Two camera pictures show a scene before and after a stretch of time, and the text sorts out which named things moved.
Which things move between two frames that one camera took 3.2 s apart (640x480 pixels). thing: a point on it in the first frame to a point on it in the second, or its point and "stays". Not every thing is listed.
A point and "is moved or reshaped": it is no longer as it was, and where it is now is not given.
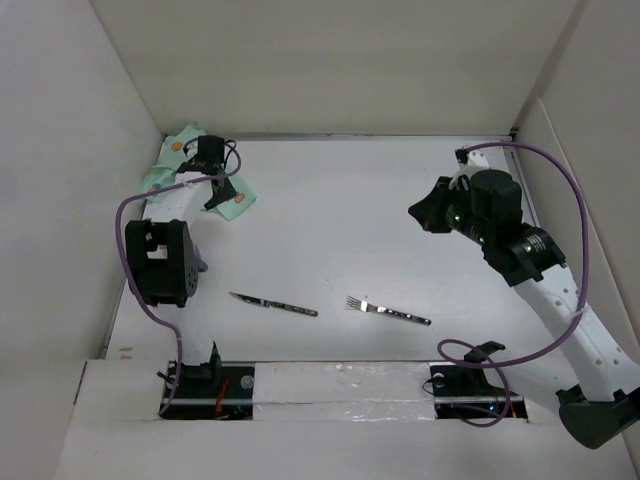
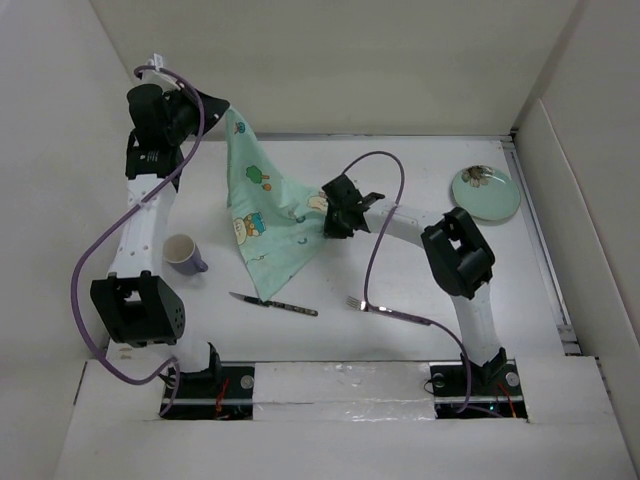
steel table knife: x=275 y=304 stays
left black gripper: x=227 y=193 to x=214 y=108
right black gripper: x=427 y=211 to x=331 y=229
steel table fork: x=354 y=304 stays
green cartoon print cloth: x=171 y=158 is moved or reshaped
